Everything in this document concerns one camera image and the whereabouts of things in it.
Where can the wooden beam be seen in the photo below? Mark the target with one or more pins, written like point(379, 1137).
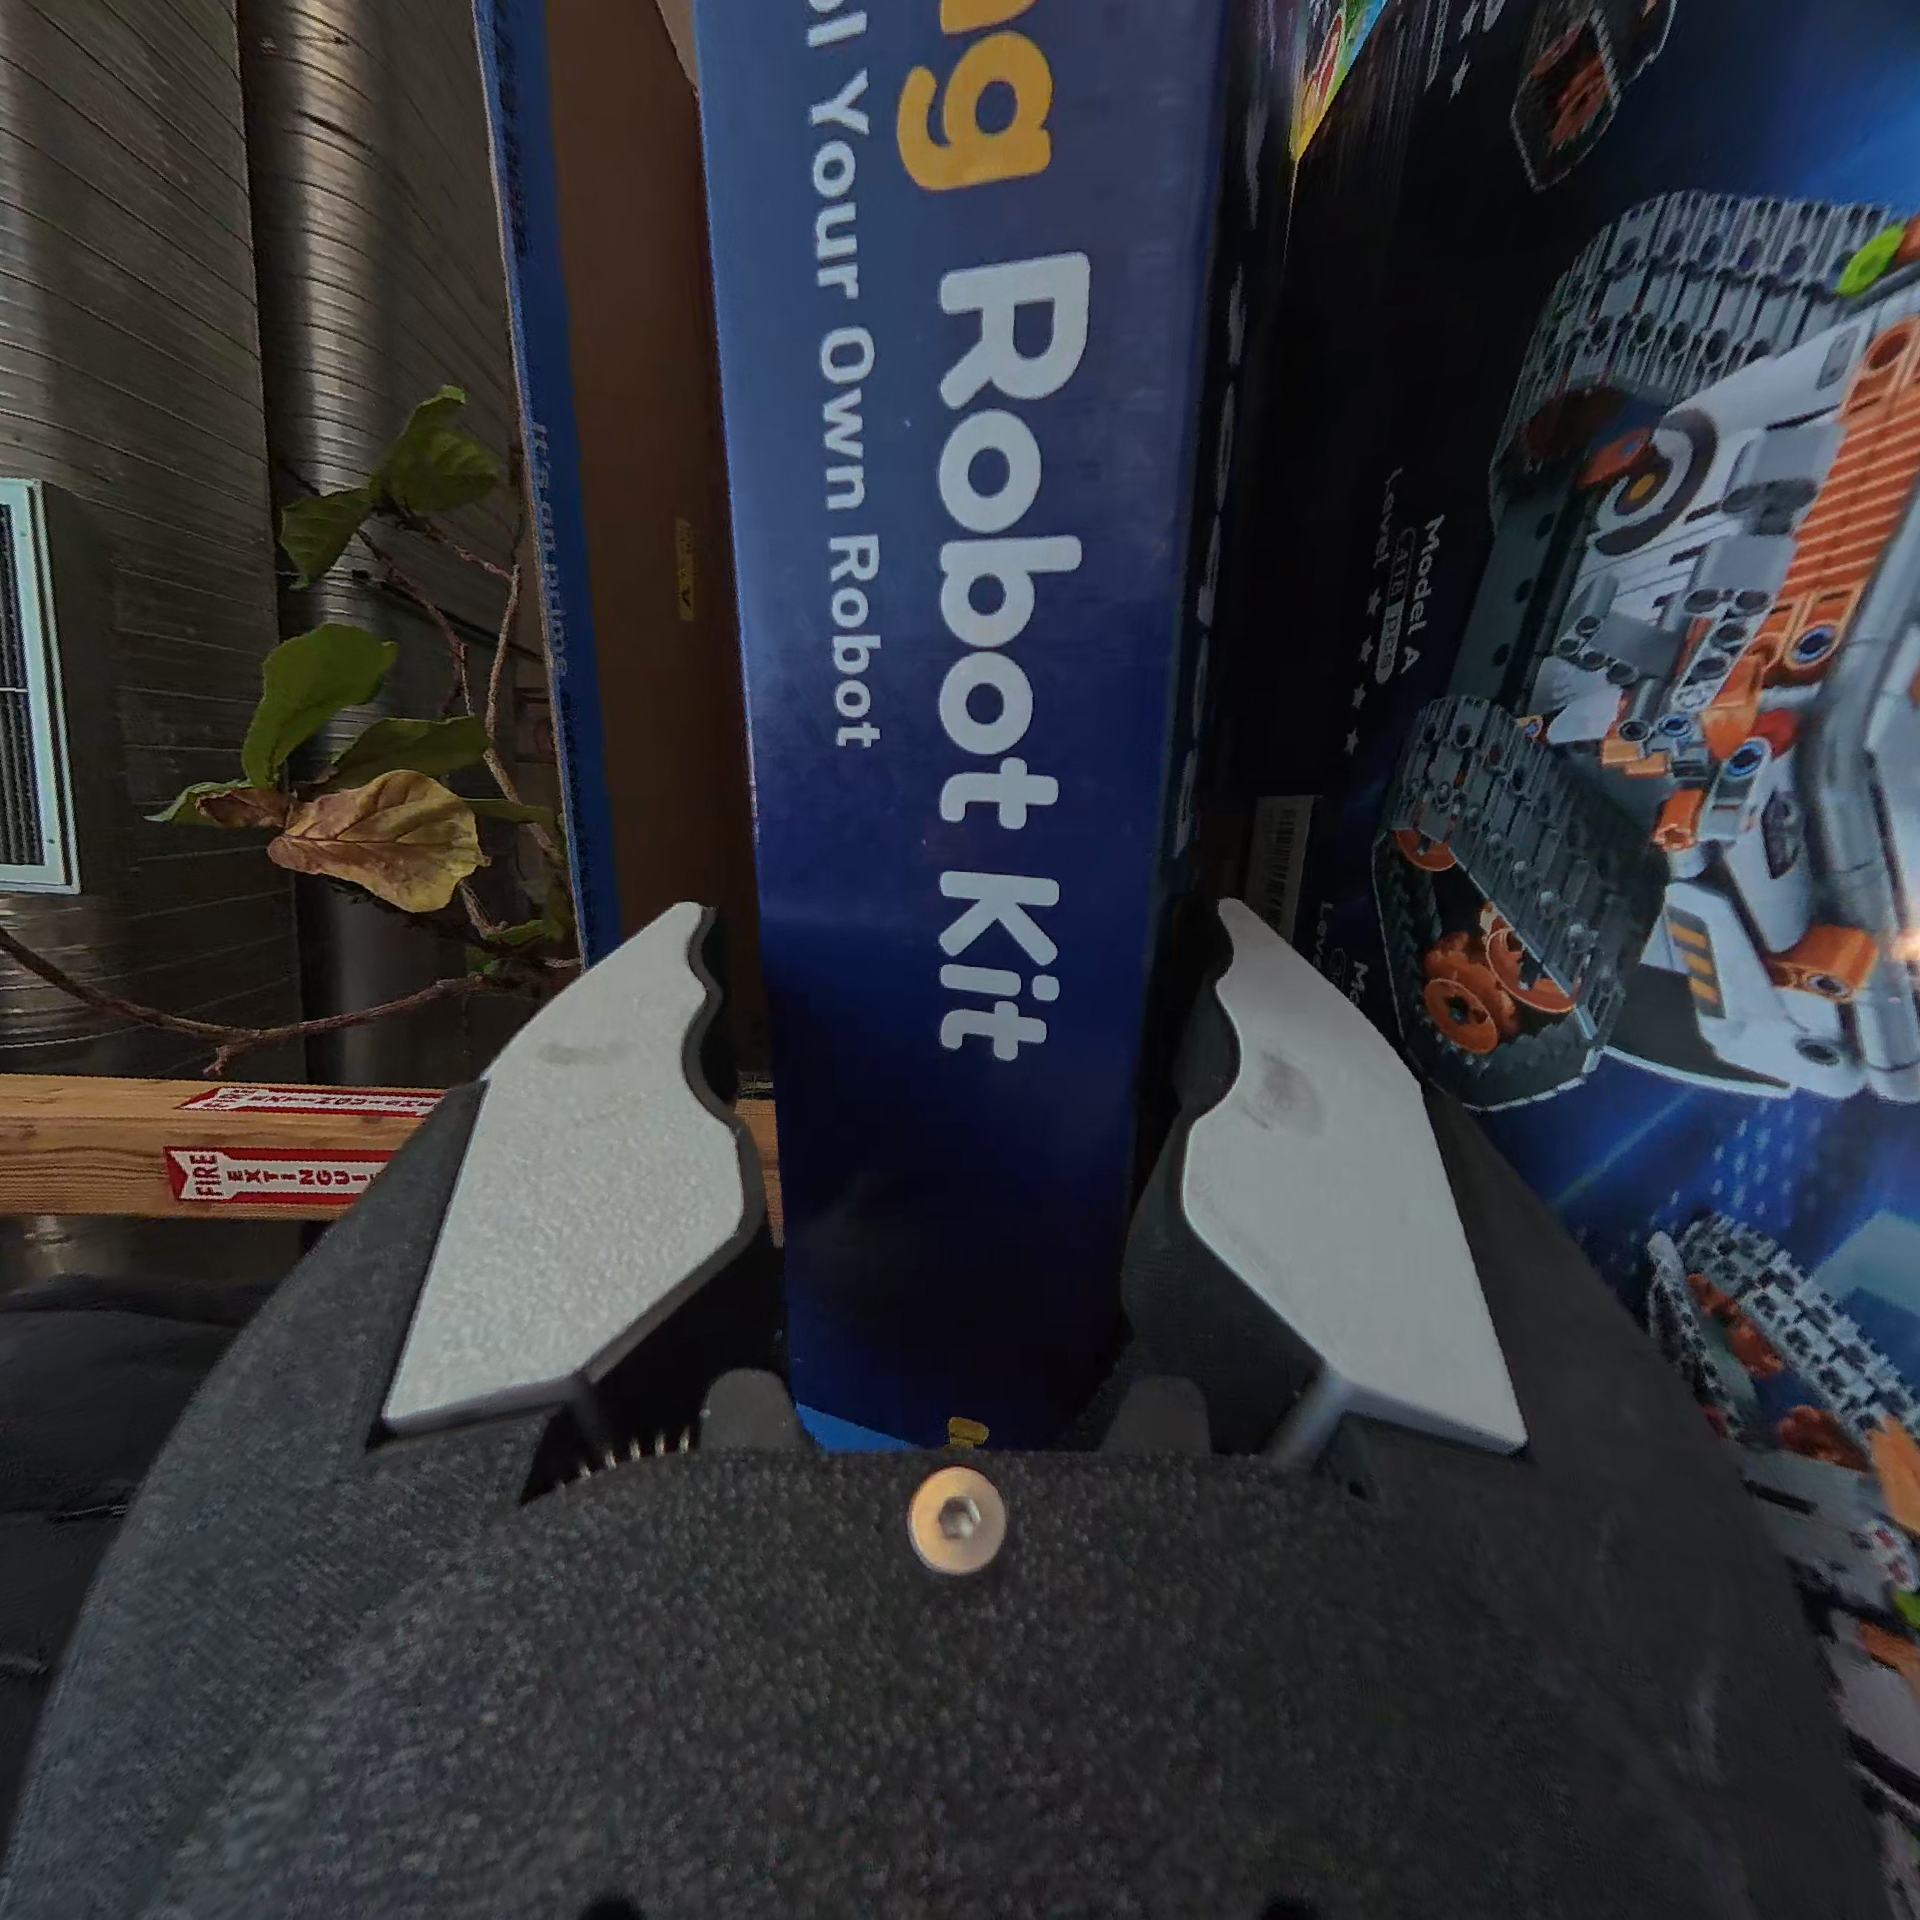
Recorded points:
point(89, 1141)

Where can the dark box with robot picture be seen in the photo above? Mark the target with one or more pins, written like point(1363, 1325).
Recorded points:
point(1651, 451)

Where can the brown cardboard box blue tape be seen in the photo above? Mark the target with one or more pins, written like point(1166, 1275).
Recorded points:
point(628, 451)

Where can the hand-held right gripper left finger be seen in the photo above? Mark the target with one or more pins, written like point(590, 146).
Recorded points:
point(586, 1171)

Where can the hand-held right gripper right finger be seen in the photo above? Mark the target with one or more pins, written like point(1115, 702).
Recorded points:
point(1318, 1200)

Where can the red white arrow sticker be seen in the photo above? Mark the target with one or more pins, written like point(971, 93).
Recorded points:
point(253, 1177)
point(300, 1100)

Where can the leafy plant branch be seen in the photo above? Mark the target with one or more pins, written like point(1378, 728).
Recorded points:
point(323, 690)

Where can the narrow blue cardboard box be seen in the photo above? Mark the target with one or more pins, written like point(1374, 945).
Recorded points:
point(901, 749)

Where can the white wall vent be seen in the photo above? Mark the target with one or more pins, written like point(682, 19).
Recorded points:
point(30, 690)

